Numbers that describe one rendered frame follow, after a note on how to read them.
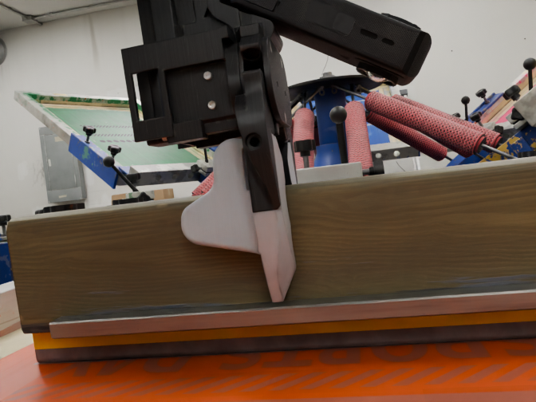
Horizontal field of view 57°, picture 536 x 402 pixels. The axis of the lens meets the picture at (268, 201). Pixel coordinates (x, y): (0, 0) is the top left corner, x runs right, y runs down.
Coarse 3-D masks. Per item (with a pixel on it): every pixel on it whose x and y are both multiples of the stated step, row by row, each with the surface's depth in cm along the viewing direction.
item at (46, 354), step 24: (288, 336) 30; (312, 336) 30; (336, 336) 29; (360, 336) 29; (384, 336) 29; (408, 336) 29; (432, 336) 28; (456, 336) 28; (480, 336) 28; (504, 336) 28; (528, 336) 27; (48, 360) 33; (72, 360) 33; (96, 360) 33
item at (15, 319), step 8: (0, 288) 45; (8, 288) 45; (0, 296) 43; (8, 296) 43; (0, 304) 42; (8, 304) 43; (16, 304) 44; (0, 312) 42; (8, 312) 43; (16, 312) 44; (0, 320) 42; (8, 320) 43; (16, 320) 44; (0, 328) 42; (8, 328) 43; (16, 328) 44; (0, 336) 42
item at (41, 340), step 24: (504, 312) 27; (528, 312) 27; (48, 336) 33; (120, 336) 32; (144, 336) 32; (168, 336) 31; (192, 336) 31; (216, 336) 31; (240, 336) 30; (264, 336) 30
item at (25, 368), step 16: (16, 352) 37; (32, 352) 36; (256, 352) 31; (272, 352) 30; (0, 368) 33; (16, 368) 33; (32, 368) 32; (48, 368) 32; (0, 384) 30; (16, 384) 30
